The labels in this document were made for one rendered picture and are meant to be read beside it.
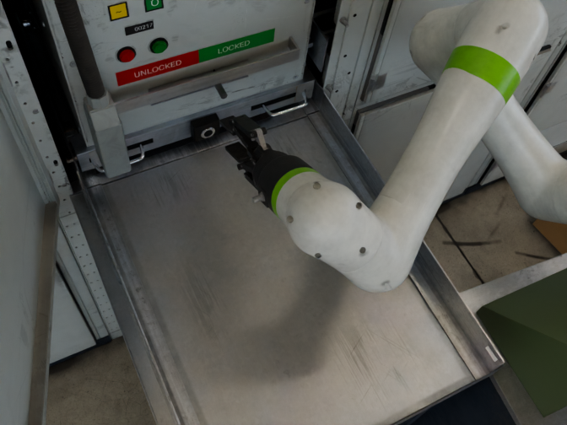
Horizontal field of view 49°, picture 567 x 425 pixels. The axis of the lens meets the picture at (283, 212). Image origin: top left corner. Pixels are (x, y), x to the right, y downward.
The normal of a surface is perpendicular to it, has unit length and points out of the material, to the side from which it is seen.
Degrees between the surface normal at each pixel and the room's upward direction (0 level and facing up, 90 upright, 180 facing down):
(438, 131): 29
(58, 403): 0
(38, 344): 0
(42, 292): 0
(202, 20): 90
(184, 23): 90
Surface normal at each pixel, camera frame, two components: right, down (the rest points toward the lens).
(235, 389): 0.09, -0.51
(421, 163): -0.30, -0.28
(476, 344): -0.89, 0.34
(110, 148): 0.44, 0.79
